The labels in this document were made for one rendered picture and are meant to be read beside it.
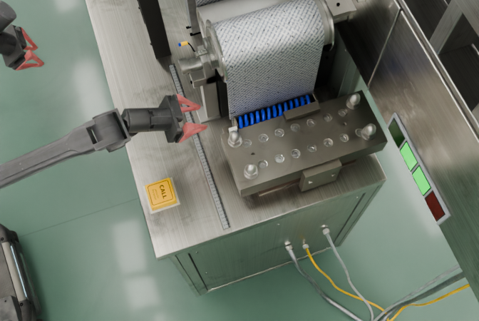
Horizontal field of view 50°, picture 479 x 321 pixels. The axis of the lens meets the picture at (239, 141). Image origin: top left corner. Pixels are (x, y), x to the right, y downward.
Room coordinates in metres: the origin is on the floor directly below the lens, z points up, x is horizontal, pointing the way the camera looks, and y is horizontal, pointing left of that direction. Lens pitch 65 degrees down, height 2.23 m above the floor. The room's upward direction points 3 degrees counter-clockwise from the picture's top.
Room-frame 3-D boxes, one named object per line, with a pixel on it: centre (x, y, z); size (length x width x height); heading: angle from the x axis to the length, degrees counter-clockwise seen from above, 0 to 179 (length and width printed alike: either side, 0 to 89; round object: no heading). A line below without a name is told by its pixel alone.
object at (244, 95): (0.65, -0.09, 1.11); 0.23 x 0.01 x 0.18; 106
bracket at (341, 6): (0.76, -0.25, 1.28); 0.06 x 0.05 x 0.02; 106
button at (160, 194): (0.46, 0.22, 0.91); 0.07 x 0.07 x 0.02; 16
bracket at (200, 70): (0.70, 0.09, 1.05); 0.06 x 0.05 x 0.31; 106
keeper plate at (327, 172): (0.46, -0.21, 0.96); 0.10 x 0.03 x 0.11; 106
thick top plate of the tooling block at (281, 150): (0.55, -0.17, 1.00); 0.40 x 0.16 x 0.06; 106
